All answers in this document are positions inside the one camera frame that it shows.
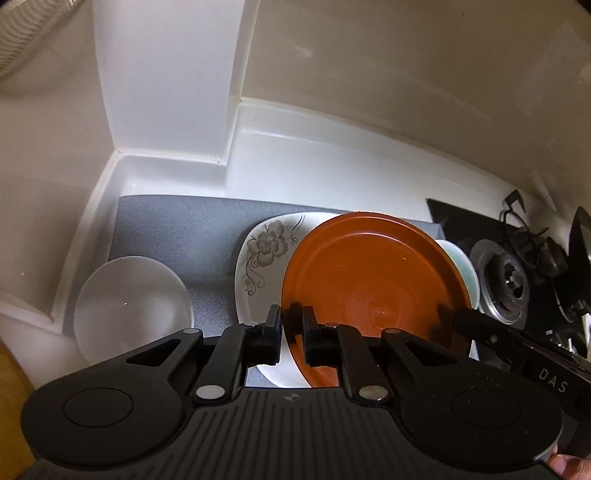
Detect black pan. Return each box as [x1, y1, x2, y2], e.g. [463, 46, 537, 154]
[567, 205, 591, 280]

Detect metal stove burner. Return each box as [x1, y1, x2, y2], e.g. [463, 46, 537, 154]
[469, 239, 530, 325]

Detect person's right hand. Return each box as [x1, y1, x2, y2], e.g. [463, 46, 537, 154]
[549, 454, 591, 480]

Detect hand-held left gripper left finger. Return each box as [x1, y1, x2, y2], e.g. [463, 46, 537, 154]
[99, 305, 283, 408]

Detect grey mat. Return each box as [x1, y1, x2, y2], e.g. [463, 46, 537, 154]
[107, 195, 445, 389]

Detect white wire grille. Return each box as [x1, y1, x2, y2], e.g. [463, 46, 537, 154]
[0, 0, 91, 80]

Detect yellow wooden panel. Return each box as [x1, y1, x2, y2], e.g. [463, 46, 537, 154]
[0, 336, 37, 480]

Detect white floral square plate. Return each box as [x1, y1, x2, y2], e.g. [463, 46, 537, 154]
[234, 212, 481, 388]

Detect black pan support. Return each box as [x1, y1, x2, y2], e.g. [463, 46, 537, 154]
[498, 189, 591, 358]

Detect black glass gas stove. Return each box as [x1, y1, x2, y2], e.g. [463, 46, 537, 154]
[426, 198, 591, 370]

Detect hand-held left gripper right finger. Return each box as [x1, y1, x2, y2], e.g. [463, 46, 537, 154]
[300, 305, 468, 408]

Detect pale green plate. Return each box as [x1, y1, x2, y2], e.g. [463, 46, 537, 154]
[435, 239, 481, 311]

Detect orange round plate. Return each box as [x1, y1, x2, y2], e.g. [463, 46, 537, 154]
[281, 211, 474, 389]

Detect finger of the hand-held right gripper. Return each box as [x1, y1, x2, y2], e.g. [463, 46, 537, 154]
[438, 306, 514, 366]

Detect clear glass bowl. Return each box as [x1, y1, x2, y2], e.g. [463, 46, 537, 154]
[73, 255, 194, 366]

